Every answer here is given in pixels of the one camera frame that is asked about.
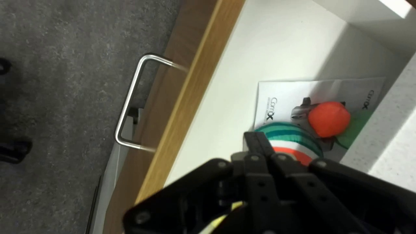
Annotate orange-red ball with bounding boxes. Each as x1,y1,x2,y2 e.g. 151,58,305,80
309,101,352,137

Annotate wooden drawer with metal handle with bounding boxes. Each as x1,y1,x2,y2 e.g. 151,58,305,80
89,0,416,234

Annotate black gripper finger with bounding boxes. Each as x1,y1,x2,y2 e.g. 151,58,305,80
245,131,275,161

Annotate printed paper manual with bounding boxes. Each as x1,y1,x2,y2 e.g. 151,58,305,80
255,76,385,150

